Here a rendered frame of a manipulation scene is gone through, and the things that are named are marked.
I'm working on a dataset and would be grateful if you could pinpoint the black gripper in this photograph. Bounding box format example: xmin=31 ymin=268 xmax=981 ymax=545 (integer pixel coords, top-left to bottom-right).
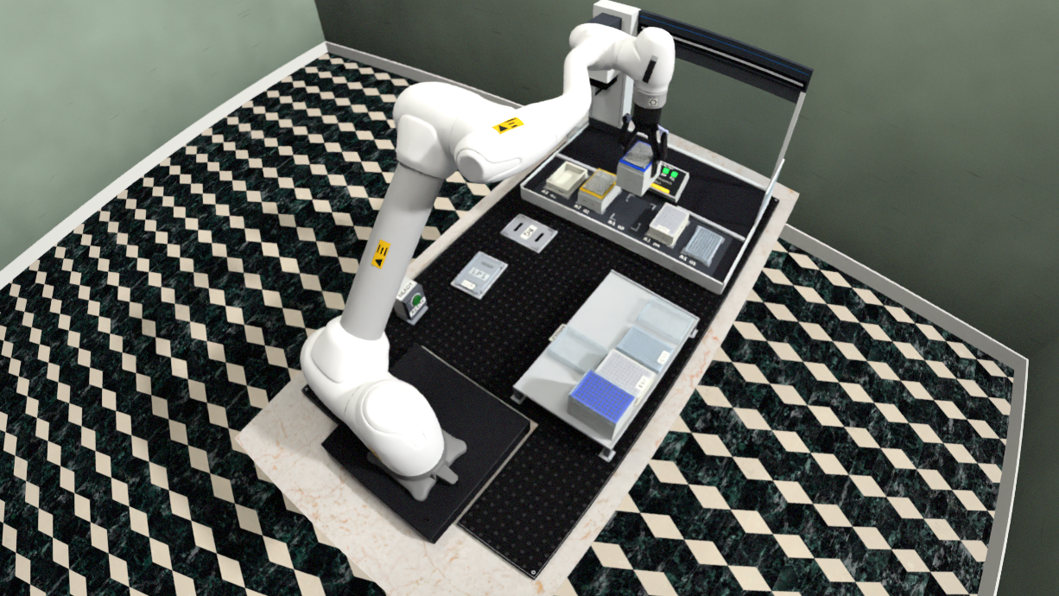
xmin=618 ymin=103 xmax=669 ymax=178

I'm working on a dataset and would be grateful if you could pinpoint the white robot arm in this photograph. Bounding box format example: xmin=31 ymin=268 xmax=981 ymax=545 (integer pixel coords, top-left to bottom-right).
xmin=301 ymin=23 xmax=675 ymax=502

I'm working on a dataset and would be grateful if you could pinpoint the white ready key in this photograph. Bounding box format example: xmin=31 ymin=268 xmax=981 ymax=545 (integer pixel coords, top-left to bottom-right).
xmin=393 ymin=277 xmax=428 ymax=325

